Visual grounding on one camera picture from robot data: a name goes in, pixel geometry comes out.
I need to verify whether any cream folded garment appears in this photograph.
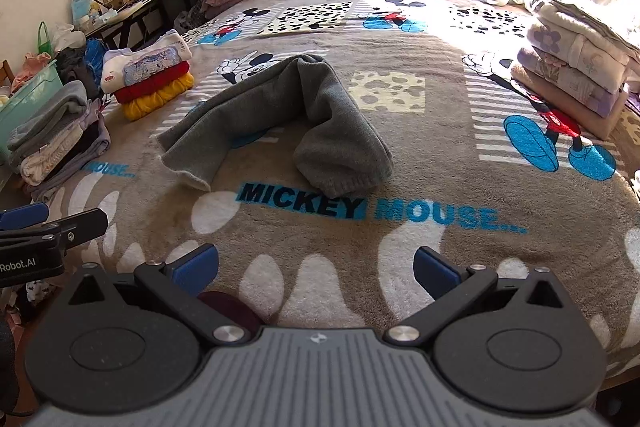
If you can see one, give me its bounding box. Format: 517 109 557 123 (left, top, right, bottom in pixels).
20 124 88 186

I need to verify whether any grey folded garment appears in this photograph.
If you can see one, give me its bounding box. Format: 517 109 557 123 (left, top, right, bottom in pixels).
7 81 92 158

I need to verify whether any white plastic bag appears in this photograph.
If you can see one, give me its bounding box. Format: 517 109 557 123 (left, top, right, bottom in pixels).
50 24 87 54

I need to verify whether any yellow folded sweater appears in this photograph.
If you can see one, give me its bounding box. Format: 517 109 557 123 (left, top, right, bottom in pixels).
121 73 196 122

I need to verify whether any grey knit sweater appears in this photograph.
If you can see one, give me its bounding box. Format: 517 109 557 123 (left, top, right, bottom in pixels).
156 54 396 198

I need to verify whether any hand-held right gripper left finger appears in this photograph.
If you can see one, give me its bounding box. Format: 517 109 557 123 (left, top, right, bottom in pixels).
67 243 252 347

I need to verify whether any stack of folded grey clothes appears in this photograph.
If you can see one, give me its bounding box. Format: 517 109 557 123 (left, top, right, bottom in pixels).
30 107 112 202

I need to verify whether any white purple-flower folded blanket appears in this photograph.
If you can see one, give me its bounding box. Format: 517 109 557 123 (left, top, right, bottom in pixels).
527 14 632 96

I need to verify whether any dark cloth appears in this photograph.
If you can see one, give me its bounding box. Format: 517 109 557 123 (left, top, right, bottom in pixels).
174 0 212 34

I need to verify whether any grey white folded blanket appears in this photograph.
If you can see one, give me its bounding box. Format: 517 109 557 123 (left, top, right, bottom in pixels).
527 0 640 58

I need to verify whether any cartoon printed blanket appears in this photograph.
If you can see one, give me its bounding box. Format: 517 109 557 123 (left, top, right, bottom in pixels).
30 0 640 378

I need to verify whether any white printed folded garment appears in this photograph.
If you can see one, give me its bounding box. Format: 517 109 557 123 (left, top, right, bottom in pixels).
100 32 193 95

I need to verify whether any green bag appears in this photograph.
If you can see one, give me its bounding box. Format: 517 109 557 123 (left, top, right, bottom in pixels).
37 21 54 58

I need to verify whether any red folded sweater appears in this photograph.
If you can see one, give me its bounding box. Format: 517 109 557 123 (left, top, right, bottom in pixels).
115 61 191 105

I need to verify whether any pink cloth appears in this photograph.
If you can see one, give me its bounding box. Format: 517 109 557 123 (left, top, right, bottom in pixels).
11 52 55 92

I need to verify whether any blue cloth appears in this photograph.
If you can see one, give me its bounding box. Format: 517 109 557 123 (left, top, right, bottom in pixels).
84 38 109 78

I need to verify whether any blue white packet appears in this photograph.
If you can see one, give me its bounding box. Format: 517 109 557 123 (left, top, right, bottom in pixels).
70 0 97 26

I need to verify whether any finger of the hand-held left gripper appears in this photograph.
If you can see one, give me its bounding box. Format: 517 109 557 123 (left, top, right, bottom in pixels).
41 208 109 254
0 202 50 233

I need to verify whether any green plastic basket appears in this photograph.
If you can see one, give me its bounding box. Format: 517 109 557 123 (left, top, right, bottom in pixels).
0 59 64 165

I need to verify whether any black desk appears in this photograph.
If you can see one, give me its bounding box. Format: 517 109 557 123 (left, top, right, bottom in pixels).
75 0 222 52

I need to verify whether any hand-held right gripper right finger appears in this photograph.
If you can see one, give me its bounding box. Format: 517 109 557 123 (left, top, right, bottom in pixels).
384 246 572 348

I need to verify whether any lavender floral folded blanket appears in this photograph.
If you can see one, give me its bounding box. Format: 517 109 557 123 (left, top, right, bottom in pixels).
515 47 629 118

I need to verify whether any black garment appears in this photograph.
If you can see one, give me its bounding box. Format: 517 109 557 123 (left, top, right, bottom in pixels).
54 47 101 100

